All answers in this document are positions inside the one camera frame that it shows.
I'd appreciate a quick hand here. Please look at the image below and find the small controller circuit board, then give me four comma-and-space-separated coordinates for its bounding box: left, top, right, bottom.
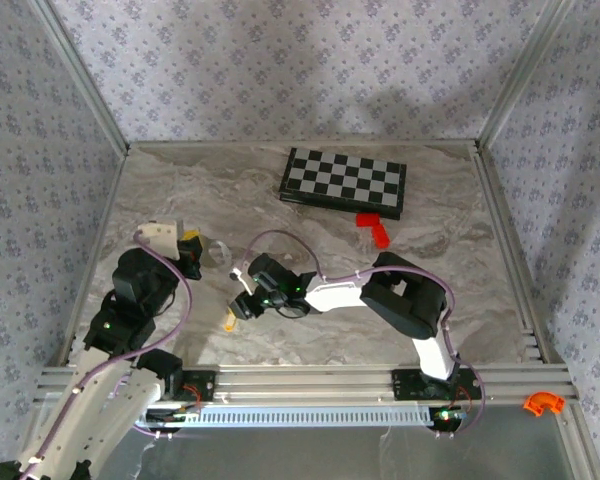
429, 406, 469, 432
146, 405, 202, 427

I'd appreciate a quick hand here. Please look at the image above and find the folded black white chessboard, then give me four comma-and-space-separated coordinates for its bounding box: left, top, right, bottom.
278, 146, 408, 222

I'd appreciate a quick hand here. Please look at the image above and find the aluminium front frame rail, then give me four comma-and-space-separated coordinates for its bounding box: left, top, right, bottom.
35, 363, 580, 406

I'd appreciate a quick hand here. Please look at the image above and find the aluminium back frame rail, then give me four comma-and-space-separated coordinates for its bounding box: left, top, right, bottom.
126, 140, 481, 152

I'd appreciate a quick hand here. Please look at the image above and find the aluminium corner post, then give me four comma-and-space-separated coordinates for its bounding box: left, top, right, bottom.
476, 0, 577, 149
28, 0, 132, 154

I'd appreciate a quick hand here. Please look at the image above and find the aluminium side frame rail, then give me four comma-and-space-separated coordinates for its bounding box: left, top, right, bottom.
471, 143, 565, 365

